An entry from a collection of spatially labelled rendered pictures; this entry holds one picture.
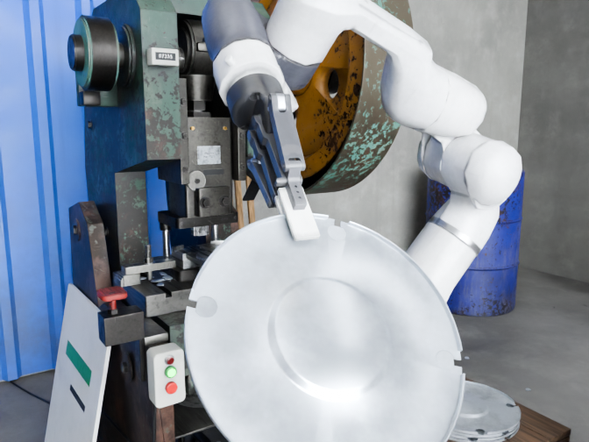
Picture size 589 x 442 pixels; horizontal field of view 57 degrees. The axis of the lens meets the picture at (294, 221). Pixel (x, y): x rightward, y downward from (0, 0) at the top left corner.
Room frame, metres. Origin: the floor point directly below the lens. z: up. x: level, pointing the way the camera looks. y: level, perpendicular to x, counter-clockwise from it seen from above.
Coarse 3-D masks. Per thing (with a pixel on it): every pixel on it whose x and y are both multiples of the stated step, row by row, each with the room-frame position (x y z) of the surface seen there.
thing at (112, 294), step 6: (108, 288) 1.26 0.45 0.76; (114, 288) 1.26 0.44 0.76; (120, 288) 1.27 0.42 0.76; (102, 294) 1.22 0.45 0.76; (108, 294) 1.21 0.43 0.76; (114, 294) 1.22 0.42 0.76; (120, 294) 1.22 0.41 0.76; (126, 294) 1.23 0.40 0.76; (102, 300) 1.21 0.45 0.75; (108, 300) 1.20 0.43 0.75; (114, 300) 1.21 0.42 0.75; (114, 306) 1.24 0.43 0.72
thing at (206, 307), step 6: (198, 300) 0.50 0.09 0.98; (204, 300) 0.50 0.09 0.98; (210, 300) 0.51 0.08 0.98; (198, 306) 0.50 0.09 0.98; (204, 306) 0.50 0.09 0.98; (210, 306) 0.50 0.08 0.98; (216, 306) 0.50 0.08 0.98; (198, 312) 0.49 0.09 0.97; (204, 312) 0.49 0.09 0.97; (210, 312) 0.50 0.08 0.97
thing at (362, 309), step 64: (256, 256) 0.55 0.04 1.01; (320, 256) 0.58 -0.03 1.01; (384, 256) 0.60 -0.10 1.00; (192, 320) 0.49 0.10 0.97; (256, 320) 0.50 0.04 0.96; (320, 320) 0.52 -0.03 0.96; (384, 320) 0.54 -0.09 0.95; (448, 320) 0.57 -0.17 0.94; (256, 384) 0.46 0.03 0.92; (320, 384) 0.47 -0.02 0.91; (384, 384) 0.49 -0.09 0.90; (448, 384) 0.51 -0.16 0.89
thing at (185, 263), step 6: (186, 246) 1.63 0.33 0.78; (192, 246) 1.63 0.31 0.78; (198, 246) 1.64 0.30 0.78; (204, 246) 1.63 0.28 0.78; (210, 246) 1.63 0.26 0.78; (216, 246) 1.63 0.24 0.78; (180, 252) 1.56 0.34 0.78; (186, 252) 1.56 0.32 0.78; (192, 252) 1.56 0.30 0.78; (174, 258) 1.59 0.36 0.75; (180, 258) 1.55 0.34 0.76; (180, 264) 1.56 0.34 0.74; (186, 264) 1.54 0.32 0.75; (192, 264) 1.55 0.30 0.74
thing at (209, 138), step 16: (192, 112) 1.57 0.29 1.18; (208, 112) 1.59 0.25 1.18; (192, 128) 1.51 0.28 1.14; (208, 128) 1.55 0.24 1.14; (224, 128) 1.57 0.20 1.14; (192, 144) 1.52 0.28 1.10; (208, 144) 1.55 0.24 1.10; (224, 144) 1.58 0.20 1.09; (192, 160) 1.52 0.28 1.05; (208, 160) 1.55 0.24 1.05; (224, 160) 1.58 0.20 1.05; (192, 176) 1.51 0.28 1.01; (208, 176) 1.55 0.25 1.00; (224, 176) 1.58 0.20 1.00; (176, 192) 1.56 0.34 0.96; (192, 192) 1.52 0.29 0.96; (208, 192) 1.51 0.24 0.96; (224, 192) 1.54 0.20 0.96; (176, 208) 1.56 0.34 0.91; (192, 208) 1.52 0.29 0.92; (208, 208) 1.51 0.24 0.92; (224, 208) 1.54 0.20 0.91
